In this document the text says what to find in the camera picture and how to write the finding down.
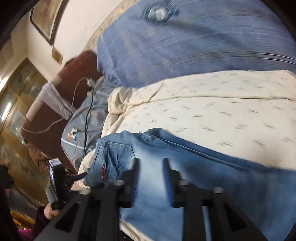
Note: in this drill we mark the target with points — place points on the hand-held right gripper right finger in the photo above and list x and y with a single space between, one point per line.
168 180

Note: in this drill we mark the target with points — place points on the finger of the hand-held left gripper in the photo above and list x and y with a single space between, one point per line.
79 176

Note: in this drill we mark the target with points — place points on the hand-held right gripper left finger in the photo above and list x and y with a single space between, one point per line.
136 178

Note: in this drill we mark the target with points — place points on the blue denim pants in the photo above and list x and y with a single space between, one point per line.
150 144

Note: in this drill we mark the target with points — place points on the person's left forearm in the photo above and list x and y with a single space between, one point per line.
39 223

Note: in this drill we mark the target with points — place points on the person's left hand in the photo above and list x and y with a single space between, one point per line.
49 212

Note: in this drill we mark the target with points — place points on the brown quilted cloth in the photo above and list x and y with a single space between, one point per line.
37 154

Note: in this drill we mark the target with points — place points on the pink garment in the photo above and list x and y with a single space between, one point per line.
25 234

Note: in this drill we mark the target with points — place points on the lavender cloth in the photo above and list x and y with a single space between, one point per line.
55 99

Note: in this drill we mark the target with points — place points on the cream leaf-print quilt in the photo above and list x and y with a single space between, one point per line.
208 104

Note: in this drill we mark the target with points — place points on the wooden glass-door cabinet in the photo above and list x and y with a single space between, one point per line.
16 99

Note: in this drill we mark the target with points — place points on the grey power adapter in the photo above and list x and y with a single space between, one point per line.
96 83

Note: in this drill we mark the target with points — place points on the brown headboard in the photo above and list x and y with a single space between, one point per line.
69 76

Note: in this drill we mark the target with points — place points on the blue plaid duvet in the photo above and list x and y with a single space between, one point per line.
208 39

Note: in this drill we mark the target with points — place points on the round grey white object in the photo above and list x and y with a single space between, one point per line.
159 12

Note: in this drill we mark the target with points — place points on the small framed wall picture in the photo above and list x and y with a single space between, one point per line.
57 55

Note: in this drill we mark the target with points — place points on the large framed wall picture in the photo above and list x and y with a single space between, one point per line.
44 16

